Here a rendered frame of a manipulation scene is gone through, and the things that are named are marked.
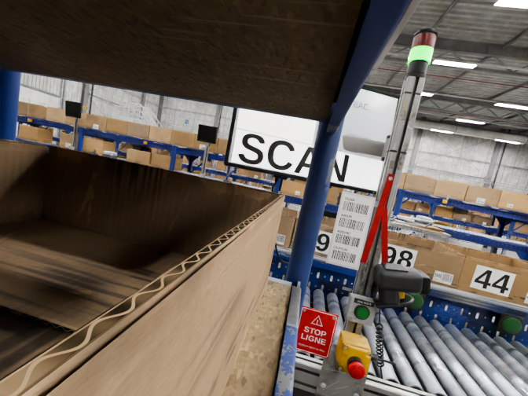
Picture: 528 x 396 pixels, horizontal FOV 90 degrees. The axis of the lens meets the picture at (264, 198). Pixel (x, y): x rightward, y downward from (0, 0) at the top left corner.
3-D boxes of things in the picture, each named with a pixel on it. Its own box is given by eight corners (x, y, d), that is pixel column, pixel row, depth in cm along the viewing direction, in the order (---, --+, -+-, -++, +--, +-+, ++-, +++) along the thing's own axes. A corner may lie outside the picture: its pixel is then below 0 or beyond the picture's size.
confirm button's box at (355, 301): (345, 320, 68) (351, 296, 68) (343, 315, 71) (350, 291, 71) (372, 328, 67) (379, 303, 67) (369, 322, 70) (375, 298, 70)
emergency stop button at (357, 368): (346, 378, 62) (350, 363, 61) (344, 364, 66) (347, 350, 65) (364, 383, 61) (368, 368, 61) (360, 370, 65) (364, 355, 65)
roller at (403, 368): (405, 403, 73) (410, 386, 73) (366, 310, 124) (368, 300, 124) (424, 409, 73) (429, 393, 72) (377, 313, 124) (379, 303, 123)
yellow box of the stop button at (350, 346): (337, 375, 64) (343, 348, 63) (334, 352, 73) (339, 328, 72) (399, 394, 62) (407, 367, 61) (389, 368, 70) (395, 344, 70)
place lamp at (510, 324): (501, 331, 112) (506, 317, 111) (499, 330, 114) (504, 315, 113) (519, 336, 111) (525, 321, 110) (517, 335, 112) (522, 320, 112)
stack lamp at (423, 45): (412, 57, 63) (418, 31, 63) (404, 66, 68) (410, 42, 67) (434, 60, 62) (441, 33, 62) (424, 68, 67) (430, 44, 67)
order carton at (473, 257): (455, 291, 121) (465, 255, 119) (427, 269, 150) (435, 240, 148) (551, 314, 115) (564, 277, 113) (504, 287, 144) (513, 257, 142)
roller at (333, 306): (335, 381, 76) (339, 365, 76) (325, 299, 127) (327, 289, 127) (352, 386, 76) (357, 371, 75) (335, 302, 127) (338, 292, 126)
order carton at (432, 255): (368, 269, 127) (376, 236, 126) (357, 252, 156) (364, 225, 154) (456, 291, 121) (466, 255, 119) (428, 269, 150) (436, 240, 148)
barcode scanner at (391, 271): (428, 318, 62) (434, 274, 61) (375, 310, 64) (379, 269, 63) (417, 304, 68) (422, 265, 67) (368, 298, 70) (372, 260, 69)
